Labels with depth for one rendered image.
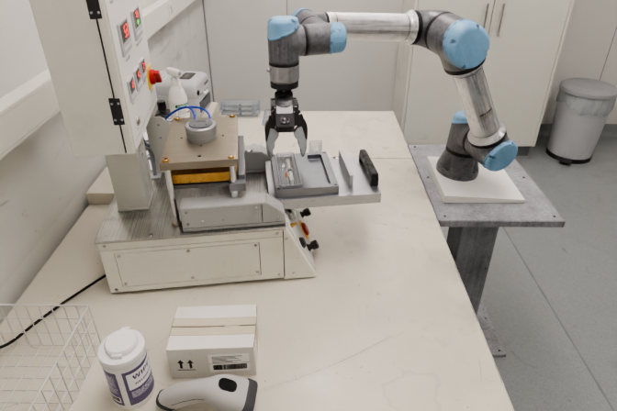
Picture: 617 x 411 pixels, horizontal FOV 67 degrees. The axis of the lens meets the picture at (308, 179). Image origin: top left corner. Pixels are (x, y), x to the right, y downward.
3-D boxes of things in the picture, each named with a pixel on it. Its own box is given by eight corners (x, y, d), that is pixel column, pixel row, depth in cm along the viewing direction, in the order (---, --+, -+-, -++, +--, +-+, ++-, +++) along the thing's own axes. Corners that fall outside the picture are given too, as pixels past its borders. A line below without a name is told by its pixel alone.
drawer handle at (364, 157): (371, 186, 126) (372, 173, 124) (358, 161, 139) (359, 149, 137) (377, 186, 126) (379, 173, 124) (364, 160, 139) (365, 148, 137)
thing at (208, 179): (168, 189, 115) (162, 155, 110) (178, 149, 134) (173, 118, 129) (239, 184, 117) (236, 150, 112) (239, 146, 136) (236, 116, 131)
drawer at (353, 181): (270, 213, 122) (268, 187, 118) (265, 172, 140) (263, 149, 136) (380, 205, 125) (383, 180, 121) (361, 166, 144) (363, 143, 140)
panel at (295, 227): (315, 272, 128) (286, 224, 119) (302, 210, 154) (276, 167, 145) (322, 269, 128) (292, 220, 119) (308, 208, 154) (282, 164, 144)
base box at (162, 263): (111, 296, 121) (96, 243, 112) (138, 215, 153) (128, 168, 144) (316, 278, 127) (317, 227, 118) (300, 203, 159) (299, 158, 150)
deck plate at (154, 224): (94, 245, 112) (93, 241, 111) (124, 173, 142) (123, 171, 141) (286, 229, 117) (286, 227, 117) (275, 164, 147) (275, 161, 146)
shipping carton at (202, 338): (169, 379, 100) (162, 349, 95) (183, 331, 111) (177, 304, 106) (256, 379, 100) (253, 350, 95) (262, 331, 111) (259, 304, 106)
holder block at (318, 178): (275, 198, 121) (275, 190, 119) (271, 161, 138) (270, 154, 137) (339, 194, 123) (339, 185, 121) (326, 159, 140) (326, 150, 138)
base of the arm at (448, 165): (473, 162, 179) (479, 138, 174) (481, 183, 166) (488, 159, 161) (432, 159, 180) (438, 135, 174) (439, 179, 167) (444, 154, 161)
